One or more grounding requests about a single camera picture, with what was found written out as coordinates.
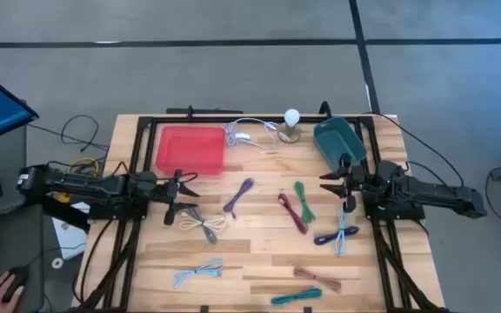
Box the teal plastic bin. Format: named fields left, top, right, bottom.
left=312, top=117, right=368, bottom=173

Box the teal USB cable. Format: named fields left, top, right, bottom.
left=270, top=287, right=324, bottom=306

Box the grey zigzag USB cable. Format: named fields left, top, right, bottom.
left=188, top=207, right=219, bottom=245

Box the red plastic bin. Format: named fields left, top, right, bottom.
left=155, top=124, right=227, bottom=176

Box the lavender purple USB cable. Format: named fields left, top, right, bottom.
left=222, top=177, right=255, bottom=220

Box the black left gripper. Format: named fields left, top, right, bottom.
left=156, top=170, right=201, bottom=226

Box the cream USB cable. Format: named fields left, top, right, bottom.
left=177, top=211, right=228, bottom=233

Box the white paper sheet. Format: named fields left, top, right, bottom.
left=51, top=202, right=90, bottom=261

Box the brass lamp with white bulb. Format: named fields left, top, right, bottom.
left=277, top=108, right=303, bottom=144

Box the brown USB cable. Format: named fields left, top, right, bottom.
left=292, top=266, right=343, bottom=293

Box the black floor cable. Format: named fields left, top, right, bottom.
left=27, top=113, right=110, bottom=153

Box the navy USB cable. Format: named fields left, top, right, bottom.
left=313, top=225, right=360, bottom=247

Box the white lamp power cord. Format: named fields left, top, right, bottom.
left=223, top=117, right=280, bottom=152

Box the maroon USB cable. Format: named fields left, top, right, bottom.
left=277, top=192, right=310, bottom=236

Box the grey side desk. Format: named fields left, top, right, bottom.
left=0, top=123, right=45, bottom=313

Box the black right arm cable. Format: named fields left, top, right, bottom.
left=354, top=111, right=467, bottom=188

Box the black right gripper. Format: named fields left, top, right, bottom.
left=318, top=152, right=367, bottom=214

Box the black computer mouse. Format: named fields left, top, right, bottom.
left=0, top=265, right=30, bottom=304

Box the black aluminium table frame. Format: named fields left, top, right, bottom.
left=71, top=103, right=447, bottom=313

